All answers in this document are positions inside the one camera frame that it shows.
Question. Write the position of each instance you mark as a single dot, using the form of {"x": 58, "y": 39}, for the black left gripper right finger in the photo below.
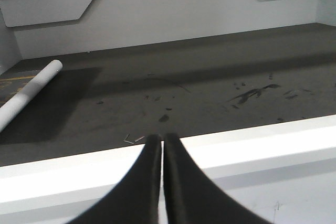
{"x": 191, "y": 197}

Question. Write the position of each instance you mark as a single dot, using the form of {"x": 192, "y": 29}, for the white base cabinet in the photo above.
{"x": 284, "y": 172}

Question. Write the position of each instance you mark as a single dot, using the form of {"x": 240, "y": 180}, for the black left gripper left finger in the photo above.
{"x": 135, "y": 198}

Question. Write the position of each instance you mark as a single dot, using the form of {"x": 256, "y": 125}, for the white paper roll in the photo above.
{"x": 15, "y": 105}

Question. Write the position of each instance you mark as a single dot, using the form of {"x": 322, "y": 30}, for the small staple pieces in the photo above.
{"x": 132, "y": 140}

